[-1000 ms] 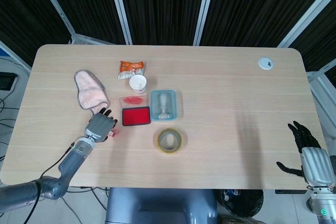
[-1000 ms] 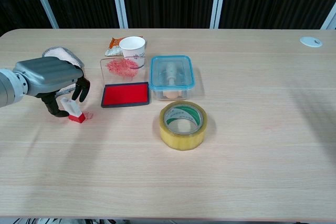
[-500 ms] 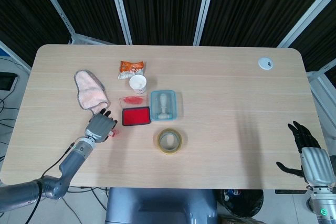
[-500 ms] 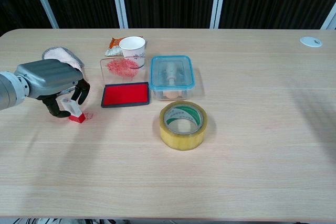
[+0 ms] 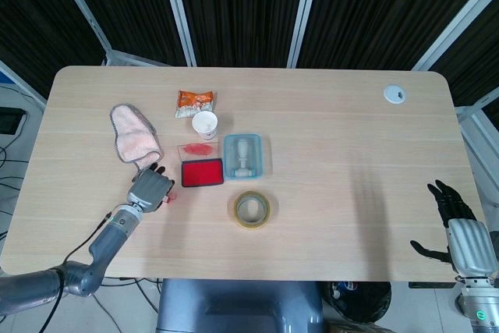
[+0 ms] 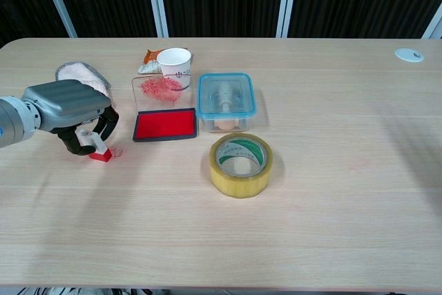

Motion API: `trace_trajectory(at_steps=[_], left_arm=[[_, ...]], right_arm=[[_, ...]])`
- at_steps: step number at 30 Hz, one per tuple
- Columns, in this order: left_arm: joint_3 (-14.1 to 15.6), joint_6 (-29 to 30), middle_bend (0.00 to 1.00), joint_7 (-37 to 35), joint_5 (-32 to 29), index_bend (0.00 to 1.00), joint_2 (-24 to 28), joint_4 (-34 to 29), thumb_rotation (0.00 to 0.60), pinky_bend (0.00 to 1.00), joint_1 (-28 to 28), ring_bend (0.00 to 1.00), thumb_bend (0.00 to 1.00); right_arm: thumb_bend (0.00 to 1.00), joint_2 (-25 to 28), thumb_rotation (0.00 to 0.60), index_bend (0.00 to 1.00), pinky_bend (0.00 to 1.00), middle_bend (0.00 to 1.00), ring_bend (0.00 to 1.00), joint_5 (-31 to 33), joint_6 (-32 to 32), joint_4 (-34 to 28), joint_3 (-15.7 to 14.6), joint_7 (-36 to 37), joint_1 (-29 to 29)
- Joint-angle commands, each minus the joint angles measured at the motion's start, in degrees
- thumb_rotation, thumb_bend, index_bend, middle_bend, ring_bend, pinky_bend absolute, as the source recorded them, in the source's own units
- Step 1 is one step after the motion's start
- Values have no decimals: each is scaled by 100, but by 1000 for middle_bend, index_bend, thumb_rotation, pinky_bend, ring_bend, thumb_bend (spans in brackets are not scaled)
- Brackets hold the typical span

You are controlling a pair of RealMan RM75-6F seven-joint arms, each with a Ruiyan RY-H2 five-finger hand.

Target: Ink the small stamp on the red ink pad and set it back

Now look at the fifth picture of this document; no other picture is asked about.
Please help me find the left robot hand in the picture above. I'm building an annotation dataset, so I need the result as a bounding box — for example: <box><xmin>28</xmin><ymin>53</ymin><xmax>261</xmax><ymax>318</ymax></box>
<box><xmin>127</xmin><ymin>162</ymin><xmax>175</xmax><ymax>212</ymax></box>

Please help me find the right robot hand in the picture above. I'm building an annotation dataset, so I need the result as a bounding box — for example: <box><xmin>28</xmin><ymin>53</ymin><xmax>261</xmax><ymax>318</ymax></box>
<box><xmin>409</xmin><ymin>179</ymin><xmax>499</xmax><ymax>276</ymax></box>

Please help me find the red ink pad clear lid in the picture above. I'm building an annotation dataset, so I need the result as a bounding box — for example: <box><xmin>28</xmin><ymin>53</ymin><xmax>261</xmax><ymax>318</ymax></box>
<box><xmin>176</xmin><ymin>143</ymin><xmax>225</xmax><ymax>189</ymax></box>

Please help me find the pink towel grey trim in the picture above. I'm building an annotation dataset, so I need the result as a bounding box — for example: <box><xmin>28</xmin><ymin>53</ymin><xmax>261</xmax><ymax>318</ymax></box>
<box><xmin>109</xmin><ymin>103</ymin><xmax>163</xmax><ymax>170</ymax></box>

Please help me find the clear container blue rim lid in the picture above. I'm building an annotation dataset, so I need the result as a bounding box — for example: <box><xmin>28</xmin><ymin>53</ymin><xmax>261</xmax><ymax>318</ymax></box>
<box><xmin>222</xmin><ymin>133</ymin><xmax>265</xmax><ymax>181</ymax></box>

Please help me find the white paper cup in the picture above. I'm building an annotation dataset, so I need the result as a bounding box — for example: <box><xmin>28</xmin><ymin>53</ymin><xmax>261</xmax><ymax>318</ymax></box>
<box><xmin>191</xmin><ymin>111</ymin><xmax>218</xmax><ymax>142</ymax></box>

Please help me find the yellowish packing tape roll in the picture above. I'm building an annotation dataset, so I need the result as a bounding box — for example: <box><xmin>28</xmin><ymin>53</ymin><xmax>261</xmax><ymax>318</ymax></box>
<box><xmin>233</xmin><ymin>190</ymin><xmax>272</xmax><ymax>229</ymax></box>

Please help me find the orange snack packet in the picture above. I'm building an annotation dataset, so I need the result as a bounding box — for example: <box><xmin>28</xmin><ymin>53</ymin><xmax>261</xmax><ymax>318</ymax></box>
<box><xmin>174</xmin><ymin>90</ymin><xmax>215</xmax><ymax>119</ymax></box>

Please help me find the beige plastic fitting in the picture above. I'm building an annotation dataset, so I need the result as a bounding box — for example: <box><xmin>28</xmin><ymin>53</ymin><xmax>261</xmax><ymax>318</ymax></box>
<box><xmin>232</xmin><ymin>140</ymin><xmax>254</xmax><ymax>178</ymax></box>

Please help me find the black trash bin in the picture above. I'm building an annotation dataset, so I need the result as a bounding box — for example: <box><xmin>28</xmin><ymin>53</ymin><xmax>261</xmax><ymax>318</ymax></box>
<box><xmin>323</xmin><ymin>281</ymin><xmax>392</xmax><ymax>326</ymax></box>

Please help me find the blue-grey robot torso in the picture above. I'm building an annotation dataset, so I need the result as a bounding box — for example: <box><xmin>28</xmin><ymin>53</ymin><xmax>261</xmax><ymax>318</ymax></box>
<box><xmin>155</xmin><ymin>278</ymin><xmax>324</xmax><ymax>333</ymax></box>

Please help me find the black box device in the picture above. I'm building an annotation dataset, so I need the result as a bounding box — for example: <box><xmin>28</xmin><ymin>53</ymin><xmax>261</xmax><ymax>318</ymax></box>
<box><xmin>0</xmin><ymin>108</ymin><xmax>27</xmax><ymax>137</ymax></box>

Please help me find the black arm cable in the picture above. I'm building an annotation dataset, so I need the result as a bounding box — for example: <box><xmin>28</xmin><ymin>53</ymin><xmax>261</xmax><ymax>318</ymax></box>
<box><xmin>38</xmin><ymin>211</ymin><xmax>115</xmax><ymax>333</ymax></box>

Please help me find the white cable grommet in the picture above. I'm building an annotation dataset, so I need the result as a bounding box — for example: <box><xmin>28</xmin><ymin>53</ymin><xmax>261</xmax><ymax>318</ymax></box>
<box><xmin>383</xmin><ymin>83</ymin><xmax>407</xmax><ymax>105</ymax></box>

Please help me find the white partition frame post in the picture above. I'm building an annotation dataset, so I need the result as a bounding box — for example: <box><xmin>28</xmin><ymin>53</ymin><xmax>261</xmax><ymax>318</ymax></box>
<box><xmin>411</xmin><ymin>0</ymin><xmax>499</xmax><ymax>73</ymax></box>
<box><xmin>287</xmin><ymin>0</ymin><xmax>319</xmax><ymax>69</ymax></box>
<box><xmin>158</xmin><ymin>0</ymin><xmax>196</xmax><ymax>68</ymax></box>
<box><xmin>48</xmin><ymin>0</ymin><xmax>118</xmax><ymax>66</ymax></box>

